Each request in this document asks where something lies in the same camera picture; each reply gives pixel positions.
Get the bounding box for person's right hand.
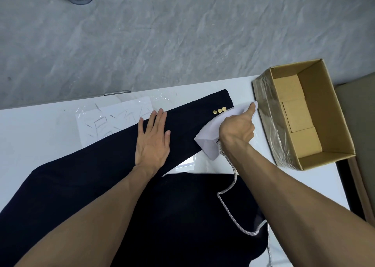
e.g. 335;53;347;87
218;102;258;157

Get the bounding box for person's left hand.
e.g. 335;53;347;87
134;108;171;177

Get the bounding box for white clothes iron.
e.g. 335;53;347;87
194;101;259;161

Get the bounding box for navy jacket with gold buttons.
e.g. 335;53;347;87
0;89;269;267

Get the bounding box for person's right forearm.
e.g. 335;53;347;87
225;143;375;267

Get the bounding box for person's left forearm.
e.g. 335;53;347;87
14;164;161;267

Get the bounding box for white paper sheet under plastic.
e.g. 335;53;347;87
75;96;153;147

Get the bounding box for small closed cardboard box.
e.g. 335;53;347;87
289;126;323;161
274;74;306;103
281;97;316;133

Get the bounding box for large open cardboard box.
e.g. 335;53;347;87
252;58;357;171

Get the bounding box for white braided iron cord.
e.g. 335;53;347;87
216;142;272;267

